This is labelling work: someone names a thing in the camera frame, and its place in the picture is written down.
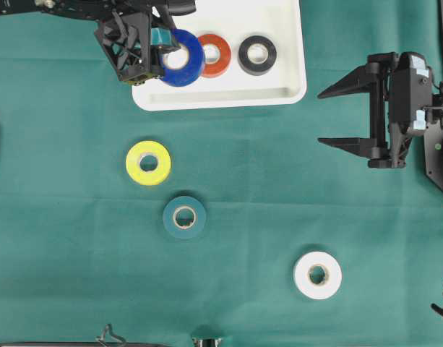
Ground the red tape roll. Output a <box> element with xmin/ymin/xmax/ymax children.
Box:
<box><xmin>198</xmin><ymin>34</ymin><xmax>231</xmax><ymax>78</ymax></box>

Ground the green tape roll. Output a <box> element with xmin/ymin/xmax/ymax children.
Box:
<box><xmin>163</xmin><ymin>196</ymin><xmax>207</xmax><ymax>240</ymax></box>

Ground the yellow tape roll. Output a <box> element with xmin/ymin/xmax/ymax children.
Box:
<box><xmin>125</xmin><ymin>140</ymin><xmax>171</xmax><ymax>186</ymax></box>

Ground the blue tape roll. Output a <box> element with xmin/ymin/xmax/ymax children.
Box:
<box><xmin>160</xmin><ymin>29</ymin><xmax>205</xmax><ymax>87</ymax></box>

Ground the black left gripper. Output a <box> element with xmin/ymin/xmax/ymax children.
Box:
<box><xmin>95</xmin><ymin>10</ymin><xmax>180</xmax><ymax>85</ymax></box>

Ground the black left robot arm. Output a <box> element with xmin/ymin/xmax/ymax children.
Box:
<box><xmin>0</xmin><ymin>1</ymin><xmax>181</xmax><ymax>85</ymax></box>

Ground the black tape roll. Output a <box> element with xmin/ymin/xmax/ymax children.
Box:
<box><xmin>238</xmin><ymin>35</ymin><xmax>277</xmax><ymax>76</ymax></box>

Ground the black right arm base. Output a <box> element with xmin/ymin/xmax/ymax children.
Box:
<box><xmin>423</xmin><ymin>123</ymin><xmax>443</xmax><ymax>191</ymax></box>

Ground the black metal clip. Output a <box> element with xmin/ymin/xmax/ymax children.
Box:
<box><xmin>95</xmin><ymin>323</ymin><xmax>127</xmax><ymax>345</ymax></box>

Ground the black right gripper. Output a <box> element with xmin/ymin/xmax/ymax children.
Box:
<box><xmin>317</xmin><ymin>52</ymin><xmax>412</xmax><ymax>169</ymax></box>

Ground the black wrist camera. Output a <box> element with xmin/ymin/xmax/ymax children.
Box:
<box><xmin>153</xmin><ymin>0</ymin><xmax>197</xmax><ymax>16</ymax></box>
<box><xmin>388</xmin><ymin>52</ymin><xmax>433</xmax><ymax>136</ymax></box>

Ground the white tape roll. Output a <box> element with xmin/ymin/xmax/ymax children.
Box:
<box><xmin>293</xmin><ymin>252</ymin><xmax>343</xmax><ymax>300</ymax></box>

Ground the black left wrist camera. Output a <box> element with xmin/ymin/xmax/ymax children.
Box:
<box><xmin>153</xmin><ymin>0</ymin><xmax>197</xmax><ymax>16</ymax></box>

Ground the green table cloth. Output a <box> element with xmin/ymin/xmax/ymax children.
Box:
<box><xmin>0</xmin><ymin>1</ymin><xmax>443</xmax><ymax>346</ymax></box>

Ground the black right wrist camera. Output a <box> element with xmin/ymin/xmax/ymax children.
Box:
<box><xmin>388</xmin><ymin>52</ymin><xmax>433</xmax><ymax>136</ymax></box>

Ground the white plastic tray case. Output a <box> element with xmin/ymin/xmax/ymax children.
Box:
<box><xmin>132</xmin><ymin>1</ymin><xmax>307</xmax><ymax>111</ymax></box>

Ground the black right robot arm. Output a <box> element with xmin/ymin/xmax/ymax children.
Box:
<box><xmin>318</xmin><ymin>52</ymin><xmax>443</xmax><ymax>168</ymax></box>

